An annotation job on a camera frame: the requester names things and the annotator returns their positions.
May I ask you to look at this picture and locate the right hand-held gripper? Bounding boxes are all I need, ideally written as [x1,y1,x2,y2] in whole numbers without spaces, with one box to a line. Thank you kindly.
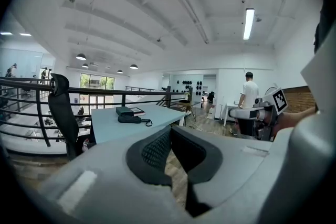
[227,88,288,141]

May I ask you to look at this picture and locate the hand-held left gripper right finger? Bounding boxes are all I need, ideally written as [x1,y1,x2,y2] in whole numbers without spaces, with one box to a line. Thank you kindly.
[171,112,336,224]

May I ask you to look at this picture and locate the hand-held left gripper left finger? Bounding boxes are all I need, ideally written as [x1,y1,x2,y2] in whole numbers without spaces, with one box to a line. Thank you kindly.
[36,125,191,224]

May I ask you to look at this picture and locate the person's right forearm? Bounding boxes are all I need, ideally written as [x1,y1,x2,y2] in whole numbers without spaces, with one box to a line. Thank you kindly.
[272,106,319,137]

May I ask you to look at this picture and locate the white desk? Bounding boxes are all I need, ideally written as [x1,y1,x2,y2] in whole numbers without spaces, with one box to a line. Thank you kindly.
[222,102,246,128]

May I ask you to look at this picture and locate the wooden side table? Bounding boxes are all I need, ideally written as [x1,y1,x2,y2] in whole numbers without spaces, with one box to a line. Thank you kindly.
[172,100,202,123]

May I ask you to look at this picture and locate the light blue table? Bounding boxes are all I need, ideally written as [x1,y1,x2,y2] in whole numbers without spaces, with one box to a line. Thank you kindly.
[90,104,186,145]

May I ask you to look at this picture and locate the dark teal box lid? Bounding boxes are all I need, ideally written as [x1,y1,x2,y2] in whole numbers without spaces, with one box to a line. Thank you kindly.
[115,106,135,116]

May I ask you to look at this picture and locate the long ceiling tube lamp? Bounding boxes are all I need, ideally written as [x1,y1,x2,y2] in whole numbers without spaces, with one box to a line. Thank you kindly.
[243,7,256,41]

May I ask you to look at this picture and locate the black mesh office chair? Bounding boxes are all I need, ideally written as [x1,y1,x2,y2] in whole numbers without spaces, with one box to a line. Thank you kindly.
[48,73,97,161]

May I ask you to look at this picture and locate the glass entrance door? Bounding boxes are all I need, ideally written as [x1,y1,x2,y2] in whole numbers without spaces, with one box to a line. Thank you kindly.
[79,73,117,110]

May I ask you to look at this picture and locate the dark metal railing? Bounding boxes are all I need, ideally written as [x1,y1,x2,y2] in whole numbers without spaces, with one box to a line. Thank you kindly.
[0,77,190,148]

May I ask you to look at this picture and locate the group of black wall-hung objects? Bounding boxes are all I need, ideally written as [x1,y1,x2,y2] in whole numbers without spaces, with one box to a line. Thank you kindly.
[175,79,204,98]

